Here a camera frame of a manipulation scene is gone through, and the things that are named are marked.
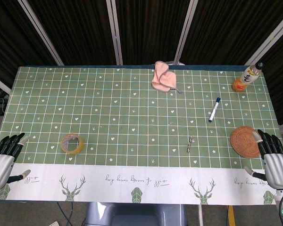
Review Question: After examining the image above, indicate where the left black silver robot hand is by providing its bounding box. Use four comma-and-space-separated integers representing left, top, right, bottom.
0, 133, 31, 190

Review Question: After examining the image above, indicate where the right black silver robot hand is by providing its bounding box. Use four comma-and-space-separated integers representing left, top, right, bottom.
244, 129, 283, 190

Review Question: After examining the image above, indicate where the small beaded chain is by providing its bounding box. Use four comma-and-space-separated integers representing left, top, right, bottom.
186, 136, 194, 153

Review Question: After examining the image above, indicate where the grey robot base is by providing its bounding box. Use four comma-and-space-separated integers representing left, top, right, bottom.
84, 202, 187, 226

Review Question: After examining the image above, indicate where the round woven brown coaster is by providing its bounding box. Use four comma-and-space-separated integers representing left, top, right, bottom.
230, 126, 262, 158

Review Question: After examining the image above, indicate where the clear yellowish packing tape roll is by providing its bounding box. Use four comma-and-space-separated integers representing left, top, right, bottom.
61, 133, 85, 155

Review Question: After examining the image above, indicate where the white blue-capped marker pen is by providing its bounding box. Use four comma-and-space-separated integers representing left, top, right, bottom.
208, 97, 222, 122

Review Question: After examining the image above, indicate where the orange drink plastic bottle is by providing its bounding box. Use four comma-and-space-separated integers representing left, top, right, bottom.
232, 61, 265, 93

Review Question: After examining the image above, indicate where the pink folded cloth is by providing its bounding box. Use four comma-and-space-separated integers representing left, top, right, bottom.
151, 60, 183, 94

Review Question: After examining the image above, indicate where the green grid deer tablecloth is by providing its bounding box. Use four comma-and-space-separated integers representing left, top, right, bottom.
0, 65, 283, 205

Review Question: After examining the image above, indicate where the blue floor cable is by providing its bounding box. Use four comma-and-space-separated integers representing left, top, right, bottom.
57, 202, 75, 221

